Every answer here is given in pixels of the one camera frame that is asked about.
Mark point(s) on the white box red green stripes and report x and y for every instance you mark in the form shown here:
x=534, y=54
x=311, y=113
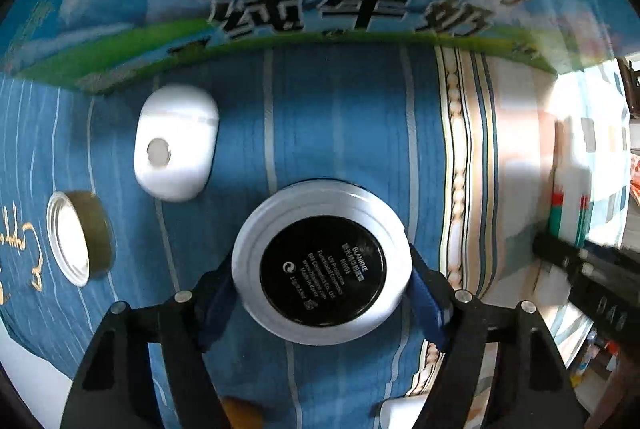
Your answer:
x=570, y=189

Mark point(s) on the olive and white jar lid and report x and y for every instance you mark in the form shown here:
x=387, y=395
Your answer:
x=80, y=239

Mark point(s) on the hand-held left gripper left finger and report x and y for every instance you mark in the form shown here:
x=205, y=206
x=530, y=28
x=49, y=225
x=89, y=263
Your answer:
x=216, y=309

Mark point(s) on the round white compact black label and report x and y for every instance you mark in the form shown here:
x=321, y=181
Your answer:
x=322, y=260

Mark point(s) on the dark blue gold-script box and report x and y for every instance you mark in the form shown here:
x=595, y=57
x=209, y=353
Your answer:
x=30, y=219

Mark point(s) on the small white object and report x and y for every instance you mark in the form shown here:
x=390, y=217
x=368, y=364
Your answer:
x=402, y=415

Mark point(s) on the white earbud case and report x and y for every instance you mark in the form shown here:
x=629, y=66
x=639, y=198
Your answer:
x=175, y=144

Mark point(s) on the blue striped bed sheet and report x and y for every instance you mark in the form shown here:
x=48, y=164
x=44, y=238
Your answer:
x=340, y=119

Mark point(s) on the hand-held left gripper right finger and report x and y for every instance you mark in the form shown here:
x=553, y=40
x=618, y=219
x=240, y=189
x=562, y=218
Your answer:
x=428, y=306

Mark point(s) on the orange object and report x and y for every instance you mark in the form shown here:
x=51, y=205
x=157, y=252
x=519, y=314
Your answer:
x=242, y=414

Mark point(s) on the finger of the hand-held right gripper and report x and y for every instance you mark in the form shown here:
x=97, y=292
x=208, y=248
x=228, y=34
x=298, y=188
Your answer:
x=562, y=251

